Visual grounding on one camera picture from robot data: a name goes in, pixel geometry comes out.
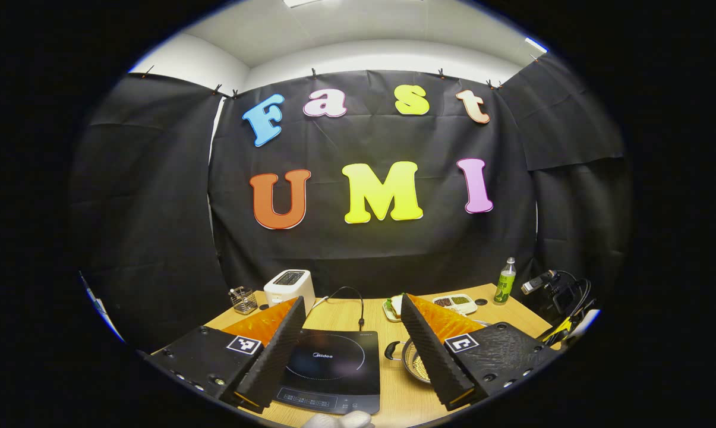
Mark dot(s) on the ceiling light panel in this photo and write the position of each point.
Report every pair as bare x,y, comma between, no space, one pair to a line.
301,2

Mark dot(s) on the green drink bottle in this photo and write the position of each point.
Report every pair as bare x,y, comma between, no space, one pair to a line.
504,282

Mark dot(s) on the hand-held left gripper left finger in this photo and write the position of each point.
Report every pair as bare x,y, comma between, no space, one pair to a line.
277,351

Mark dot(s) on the black induction cooktop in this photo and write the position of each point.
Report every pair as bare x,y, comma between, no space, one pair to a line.
334,362

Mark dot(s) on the sandwich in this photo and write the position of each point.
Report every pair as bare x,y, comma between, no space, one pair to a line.
396,305

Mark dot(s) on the white rectangular plate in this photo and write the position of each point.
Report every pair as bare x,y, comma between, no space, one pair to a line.
387,310

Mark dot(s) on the white divided dish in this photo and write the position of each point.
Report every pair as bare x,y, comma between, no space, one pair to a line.
454,303

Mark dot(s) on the white toaster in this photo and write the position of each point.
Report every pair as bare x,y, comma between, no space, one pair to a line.
289,288

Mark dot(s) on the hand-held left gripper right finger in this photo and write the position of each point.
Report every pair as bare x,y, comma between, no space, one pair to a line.
429,356

